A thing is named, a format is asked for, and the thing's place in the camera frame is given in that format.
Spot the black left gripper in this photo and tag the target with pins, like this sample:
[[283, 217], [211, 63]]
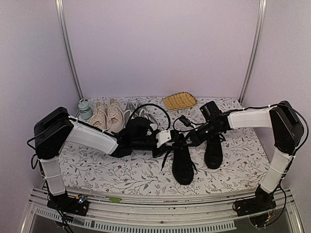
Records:
[[164, 149]]

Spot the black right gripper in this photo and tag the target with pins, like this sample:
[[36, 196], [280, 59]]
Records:
[[196, 140]]

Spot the black canvas sneaker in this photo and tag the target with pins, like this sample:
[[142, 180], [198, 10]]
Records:
[[214, 155], [182, 167]]

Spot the black front canvas sneaker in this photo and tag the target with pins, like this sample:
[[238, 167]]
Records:
[[182, 167]]

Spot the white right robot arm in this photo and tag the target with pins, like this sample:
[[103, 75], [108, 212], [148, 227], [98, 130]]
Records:
[[289, 132]]

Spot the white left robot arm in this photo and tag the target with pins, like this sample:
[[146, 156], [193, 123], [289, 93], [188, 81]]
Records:
[[58, 128]]

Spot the grey sneaker right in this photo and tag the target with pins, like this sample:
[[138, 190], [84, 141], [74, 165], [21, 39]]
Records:
[[143, 112]]

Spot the grey sneaker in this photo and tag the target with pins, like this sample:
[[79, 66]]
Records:
[[143, 112], [130, 107]]

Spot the woven bamboo tray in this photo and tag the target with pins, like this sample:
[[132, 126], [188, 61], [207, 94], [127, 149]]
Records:
[[179, 101]]

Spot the beige sneaker right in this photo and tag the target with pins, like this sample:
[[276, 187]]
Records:
[[116, 116]]

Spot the beige sneaker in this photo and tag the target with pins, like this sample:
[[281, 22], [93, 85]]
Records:
[[100, 117], [116, 116]]

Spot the grey sneaker left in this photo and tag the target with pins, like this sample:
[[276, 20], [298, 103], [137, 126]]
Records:
[[130, 107]]

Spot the floral tablecloth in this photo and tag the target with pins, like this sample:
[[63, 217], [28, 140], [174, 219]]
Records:
[[244, 165]]

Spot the beige sneaker left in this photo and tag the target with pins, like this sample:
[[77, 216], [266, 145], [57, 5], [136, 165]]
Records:
[[100, 117]]

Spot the green tape piece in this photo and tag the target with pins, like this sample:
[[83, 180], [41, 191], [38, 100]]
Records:
[[114, 199]]

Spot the pale green small jar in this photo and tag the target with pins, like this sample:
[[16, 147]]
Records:
[[85, 109]]

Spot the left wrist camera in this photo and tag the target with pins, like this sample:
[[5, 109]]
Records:
[[165, 136]]

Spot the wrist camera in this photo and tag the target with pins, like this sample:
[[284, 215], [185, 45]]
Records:
[[165, 136], [186, 122]]

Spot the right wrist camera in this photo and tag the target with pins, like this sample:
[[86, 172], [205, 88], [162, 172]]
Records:
[[186, 122]]

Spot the aluminium front rail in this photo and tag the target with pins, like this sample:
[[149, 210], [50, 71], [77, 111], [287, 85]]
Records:
[[209, 213]]

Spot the aluminium frame post right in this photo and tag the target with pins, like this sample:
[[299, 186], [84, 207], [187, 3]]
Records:
[[254, 50]]

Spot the aluminium frame post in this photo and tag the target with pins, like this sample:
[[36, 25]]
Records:
[[65, 37], [254, 50]]

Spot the aluminium frame post left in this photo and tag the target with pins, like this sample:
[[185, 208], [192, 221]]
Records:
[[65, 37]]

